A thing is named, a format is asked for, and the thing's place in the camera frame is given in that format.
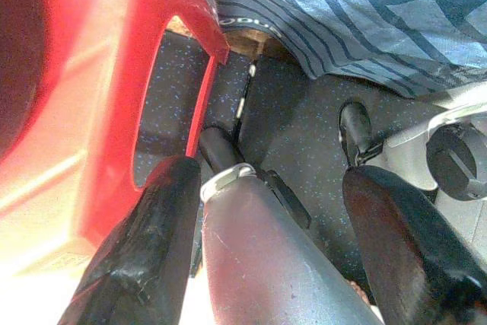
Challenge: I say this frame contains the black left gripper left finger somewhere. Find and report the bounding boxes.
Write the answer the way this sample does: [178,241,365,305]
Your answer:
[56,155,202,325]

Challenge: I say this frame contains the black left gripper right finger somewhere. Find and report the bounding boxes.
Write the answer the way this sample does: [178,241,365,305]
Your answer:
[341,164,487,325]

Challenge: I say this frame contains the silver left robot leg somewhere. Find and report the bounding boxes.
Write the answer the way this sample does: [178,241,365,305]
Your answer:
[197,126,384,325]

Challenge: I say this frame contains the red plastic stool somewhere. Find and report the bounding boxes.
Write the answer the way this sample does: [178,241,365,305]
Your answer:
[0,0,231,276]

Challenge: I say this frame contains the brown wooden furniture edge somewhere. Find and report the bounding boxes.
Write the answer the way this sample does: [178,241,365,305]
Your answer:
[223,27,285,60]

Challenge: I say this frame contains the blue grey patterned cloth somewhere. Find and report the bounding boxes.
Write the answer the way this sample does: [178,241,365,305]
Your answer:
[210,0,487,100]

